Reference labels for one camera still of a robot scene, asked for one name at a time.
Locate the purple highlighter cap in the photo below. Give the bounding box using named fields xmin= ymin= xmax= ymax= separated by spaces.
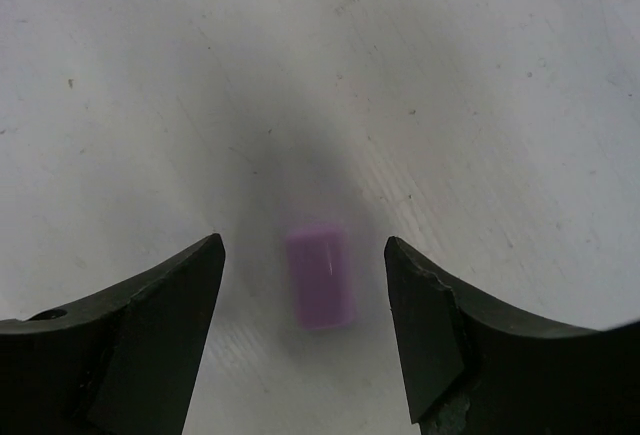
xmin=285 ymin=224 xmax=355 ymax=330

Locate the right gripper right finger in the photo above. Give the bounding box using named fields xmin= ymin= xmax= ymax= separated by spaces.
xmin=384 ymin=237 xmax=639 ymax=434

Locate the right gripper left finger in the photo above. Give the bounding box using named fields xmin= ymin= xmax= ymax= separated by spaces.
xmin=1 ymin=234 xmax=225 ymax=434

